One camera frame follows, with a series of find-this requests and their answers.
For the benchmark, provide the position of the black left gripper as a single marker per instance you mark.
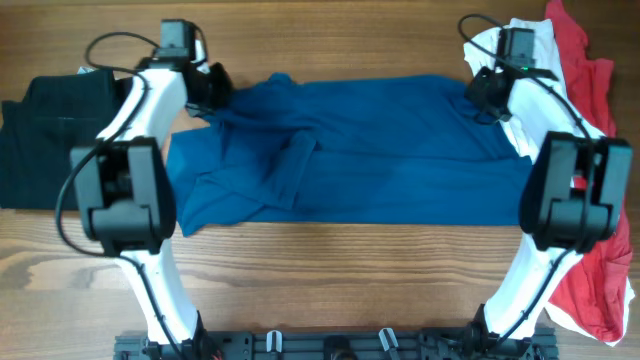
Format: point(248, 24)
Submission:
point(221, 87)

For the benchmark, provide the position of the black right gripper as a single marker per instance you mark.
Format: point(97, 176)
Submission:
point(473, 92)

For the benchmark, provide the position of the blue polo shirt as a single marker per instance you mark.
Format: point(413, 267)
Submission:
point(387, 151)

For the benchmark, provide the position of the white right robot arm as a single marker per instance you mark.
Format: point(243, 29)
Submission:
point(572, 199)

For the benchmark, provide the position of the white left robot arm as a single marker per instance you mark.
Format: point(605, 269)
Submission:
point(124, 195)

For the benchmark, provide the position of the white t-shirt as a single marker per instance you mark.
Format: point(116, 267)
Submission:
point(537, 109)

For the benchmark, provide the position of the folded black garment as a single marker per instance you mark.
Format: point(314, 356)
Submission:
point(56, 114)

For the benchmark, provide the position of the red t-shirt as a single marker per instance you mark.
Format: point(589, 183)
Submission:
point(594, 296)

